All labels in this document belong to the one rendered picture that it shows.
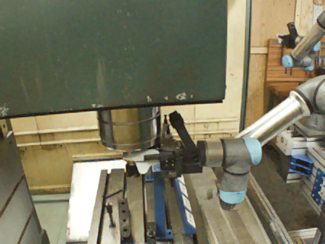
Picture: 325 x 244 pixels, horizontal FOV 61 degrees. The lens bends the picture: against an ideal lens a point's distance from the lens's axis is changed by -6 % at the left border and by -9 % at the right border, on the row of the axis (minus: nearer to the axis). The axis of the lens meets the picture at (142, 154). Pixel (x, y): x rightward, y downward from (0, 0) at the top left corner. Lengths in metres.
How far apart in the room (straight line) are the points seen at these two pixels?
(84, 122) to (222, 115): 0.85
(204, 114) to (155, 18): 1.34
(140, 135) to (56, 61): 0.24
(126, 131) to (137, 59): 0.18
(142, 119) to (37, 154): 1.43
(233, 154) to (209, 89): 0.24
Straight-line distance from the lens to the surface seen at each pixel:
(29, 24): 0.60
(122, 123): 0.66
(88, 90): 0.59
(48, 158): 2.02
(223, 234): 1.53
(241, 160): 0.80
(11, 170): 1.06
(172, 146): 0.76
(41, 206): 2.12
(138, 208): 1.42
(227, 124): 1.92
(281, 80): 3.79
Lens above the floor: 1.78
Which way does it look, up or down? 28 degrees down
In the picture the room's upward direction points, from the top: 4 degrees counter-clockwise
